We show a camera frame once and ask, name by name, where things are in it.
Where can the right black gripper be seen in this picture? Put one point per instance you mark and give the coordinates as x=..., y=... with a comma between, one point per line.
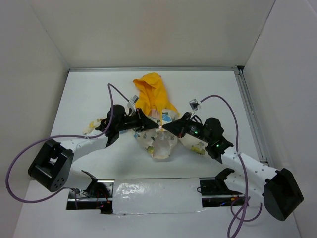
x=180, y=127

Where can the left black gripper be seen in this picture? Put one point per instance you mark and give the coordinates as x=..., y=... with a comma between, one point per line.
x=143, y=122

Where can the yellow dinosaur print jacket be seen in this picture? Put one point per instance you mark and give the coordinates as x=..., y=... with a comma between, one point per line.
x=154, y=101

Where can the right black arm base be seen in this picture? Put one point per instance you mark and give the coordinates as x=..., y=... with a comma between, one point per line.
x=215, y=193

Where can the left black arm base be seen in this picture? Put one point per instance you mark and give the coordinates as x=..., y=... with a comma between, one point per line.
x=98, y=195

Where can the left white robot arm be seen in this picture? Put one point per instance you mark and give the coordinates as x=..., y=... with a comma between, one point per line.
x=52, y=164

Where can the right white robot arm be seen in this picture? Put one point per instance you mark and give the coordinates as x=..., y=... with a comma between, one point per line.
x=276, y=189

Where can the white taped cover plate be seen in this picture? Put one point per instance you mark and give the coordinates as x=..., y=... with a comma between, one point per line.
x=156, y=196

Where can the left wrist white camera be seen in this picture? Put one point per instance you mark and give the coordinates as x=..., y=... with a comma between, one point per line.
x=132, y=102

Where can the wrist white camera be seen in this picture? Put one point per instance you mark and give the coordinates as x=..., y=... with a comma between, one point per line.
x=132, y=102
x=195, y=105

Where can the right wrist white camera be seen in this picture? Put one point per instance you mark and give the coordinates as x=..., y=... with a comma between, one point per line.
x=195, y=105

